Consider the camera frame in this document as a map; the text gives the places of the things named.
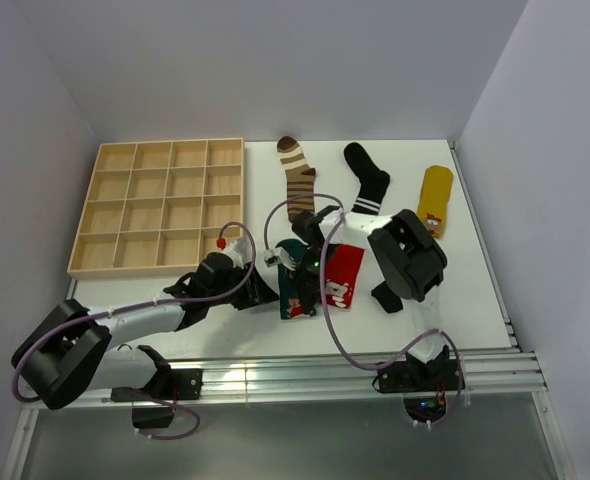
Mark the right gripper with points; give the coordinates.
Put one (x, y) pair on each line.
(308, 289)

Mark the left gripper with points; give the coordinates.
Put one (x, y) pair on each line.
(255, 293)

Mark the dark teal sock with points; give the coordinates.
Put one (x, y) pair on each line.
(289, 303)

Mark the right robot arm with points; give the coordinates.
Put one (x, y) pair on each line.
(410, 260)

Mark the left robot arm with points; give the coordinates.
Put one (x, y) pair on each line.
(75, 349)

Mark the red sock with white bear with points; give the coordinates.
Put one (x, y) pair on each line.
(341, 274)

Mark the plain black sock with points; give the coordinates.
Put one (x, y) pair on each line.
(387, 299)

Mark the brown striped sock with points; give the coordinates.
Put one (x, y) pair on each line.
(300, 177)

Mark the black sock with white stripes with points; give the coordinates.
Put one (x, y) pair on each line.
(373, 181)

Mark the wooden compartment tray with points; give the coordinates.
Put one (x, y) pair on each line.
(158, 208)

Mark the yellow sock with cartoon face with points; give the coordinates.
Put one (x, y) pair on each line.
(433, 199)

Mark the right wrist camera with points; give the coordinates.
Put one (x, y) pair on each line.
(280, 256)

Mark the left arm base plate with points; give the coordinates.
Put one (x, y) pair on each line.
(172, 386)

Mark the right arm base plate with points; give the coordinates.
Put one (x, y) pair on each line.
(413, 376)

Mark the aluminium mounting rail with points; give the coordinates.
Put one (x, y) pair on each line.
(332, 378)

